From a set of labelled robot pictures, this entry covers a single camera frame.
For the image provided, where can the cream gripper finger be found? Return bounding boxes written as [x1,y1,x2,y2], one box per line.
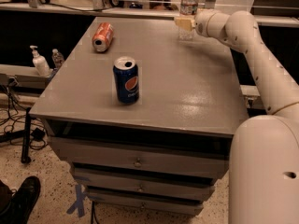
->
[175,17,195,31]

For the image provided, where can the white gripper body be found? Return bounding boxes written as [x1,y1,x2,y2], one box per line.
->
[195,9,229,39]

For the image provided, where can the clear plastic water bottle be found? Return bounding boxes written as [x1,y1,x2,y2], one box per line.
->
[178,0,199,41]

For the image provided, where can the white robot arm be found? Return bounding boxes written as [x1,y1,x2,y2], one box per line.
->
[175,9,299,224]

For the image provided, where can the blue pepsi can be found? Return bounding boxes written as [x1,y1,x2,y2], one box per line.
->
[113,56,139,105]

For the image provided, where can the orange soda can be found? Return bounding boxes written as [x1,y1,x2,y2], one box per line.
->
[93,22,114,52]

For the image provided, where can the small clear bottle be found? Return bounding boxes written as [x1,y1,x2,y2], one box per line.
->
[52,49,64,69]

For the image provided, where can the white pump dispenser bottle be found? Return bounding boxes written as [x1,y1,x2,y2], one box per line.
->
[30,45,50,77]

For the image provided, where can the grey drawer cabinet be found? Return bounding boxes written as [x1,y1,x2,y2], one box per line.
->
[31,18,248,216]

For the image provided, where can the black stand leg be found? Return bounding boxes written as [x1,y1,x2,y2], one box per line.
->
[21,108,31,163]

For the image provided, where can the black shoe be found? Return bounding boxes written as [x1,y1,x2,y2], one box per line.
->
[0,176,41,224]

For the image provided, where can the black floor cables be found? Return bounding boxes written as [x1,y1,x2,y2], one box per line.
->
[0,84,50,151]

